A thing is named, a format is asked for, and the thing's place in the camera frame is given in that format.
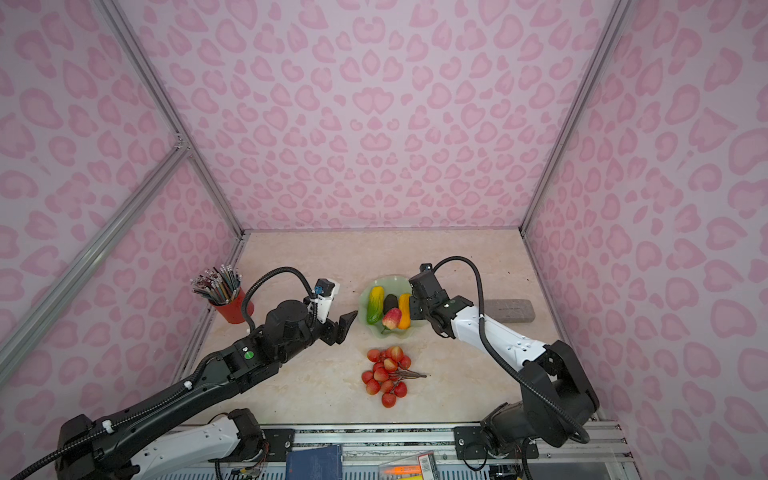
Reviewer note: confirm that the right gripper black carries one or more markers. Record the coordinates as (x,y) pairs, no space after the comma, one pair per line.
(414,300)

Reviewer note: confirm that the aluminium frame post right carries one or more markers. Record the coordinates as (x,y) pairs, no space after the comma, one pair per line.
(607,42)

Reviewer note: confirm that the green yellow fake fruit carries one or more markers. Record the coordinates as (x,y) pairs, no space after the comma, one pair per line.
(375,306)

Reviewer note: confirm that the pencils bundle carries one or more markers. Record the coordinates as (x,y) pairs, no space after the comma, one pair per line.
(218,285)

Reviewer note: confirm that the aluminium frame post left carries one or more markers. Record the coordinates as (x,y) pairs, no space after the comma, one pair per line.
(128,40)

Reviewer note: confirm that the aluminium frame post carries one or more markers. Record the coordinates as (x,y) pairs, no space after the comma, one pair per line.
(128,40)
(607,42)

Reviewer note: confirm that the dark fake avocado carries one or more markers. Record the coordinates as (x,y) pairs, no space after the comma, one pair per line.
(390,302)

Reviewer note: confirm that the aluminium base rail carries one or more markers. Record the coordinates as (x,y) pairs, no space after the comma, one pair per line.
(374,451)

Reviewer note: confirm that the yellow orange fake fruit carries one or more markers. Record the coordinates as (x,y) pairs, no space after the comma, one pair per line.
(405,315)

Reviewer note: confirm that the aluminium diagonal frame bar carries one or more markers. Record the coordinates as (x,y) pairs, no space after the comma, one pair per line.
(40,319)

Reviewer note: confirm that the red fake peach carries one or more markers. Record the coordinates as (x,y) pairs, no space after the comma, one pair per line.
(392,318)

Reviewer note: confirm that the blue box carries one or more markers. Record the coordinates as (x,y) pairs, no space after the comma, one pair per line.
(315,464)

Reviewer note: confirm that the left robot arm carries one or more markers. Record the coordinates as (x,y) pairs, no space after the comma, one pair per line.
(140,441)

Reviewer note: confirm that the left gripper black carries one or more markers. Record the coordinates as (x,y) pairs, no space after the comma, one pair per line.
(333,335)

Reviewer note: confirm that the grey stone block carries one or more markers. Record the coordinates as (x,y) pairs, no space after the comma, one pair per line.
(509,311)

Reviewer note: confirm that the red pencil cup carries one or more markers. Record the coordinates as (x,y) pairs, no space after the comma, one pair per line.
(231,310)

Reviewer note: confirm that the green scalloped fruit bowl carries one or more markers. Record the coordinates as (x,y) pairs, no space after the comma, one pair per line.
(393,284)

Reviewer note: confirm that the orange marker pack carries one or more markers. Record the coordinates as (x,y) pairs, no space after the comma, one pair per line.
(414,467)

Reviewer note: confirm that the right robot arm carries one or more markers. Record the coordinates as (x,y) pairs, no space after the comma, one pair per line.
(557,398)

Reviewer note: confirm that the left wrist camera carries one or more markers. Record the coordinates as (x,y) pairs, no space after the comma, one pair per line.
(325,292)

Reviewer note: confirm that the red fake grape bunch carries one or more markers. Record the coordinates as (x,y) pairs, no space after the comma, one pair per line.
(388,375)

